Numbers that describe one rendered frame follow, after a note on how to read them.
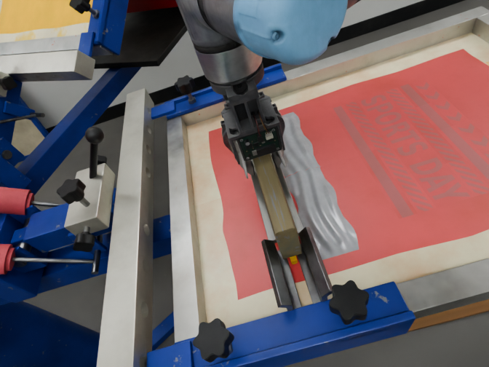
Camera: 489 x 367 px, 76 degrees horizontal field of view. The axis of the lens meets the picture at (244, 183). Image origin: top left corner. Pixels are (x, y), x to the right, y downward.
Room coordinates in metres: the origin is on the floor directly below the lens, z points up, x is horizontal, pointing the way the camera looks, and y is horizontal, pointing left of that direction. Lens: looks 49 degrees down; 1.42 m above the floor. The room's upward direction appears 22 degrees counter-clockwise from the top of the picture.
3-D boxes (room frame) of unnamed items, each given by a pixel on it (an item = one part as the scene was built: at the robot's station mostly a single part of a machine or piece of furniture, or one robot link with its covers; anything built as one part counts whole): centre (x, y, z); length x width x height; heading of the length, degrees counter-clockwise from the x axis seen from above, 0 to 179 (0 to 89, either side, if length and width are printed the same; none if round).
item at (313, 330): (0.11, 0.02, 0.98); 0.30 x 0.05 x 0.07; 84
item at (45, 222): (0.42, 0.31, 1.02); 0.17 x 0.06 x 0.05; 84
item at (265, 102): (0.36, -0.04, 1.16); 0.09 x 0.08 x 0.12; 174
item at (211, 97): (0.67, -0.04, 0.98); 0.30 x 0.05 x 0.07; 84
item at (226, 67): (0.36, -0.04, 1.24); 0.08 x 0.08 x 0.05
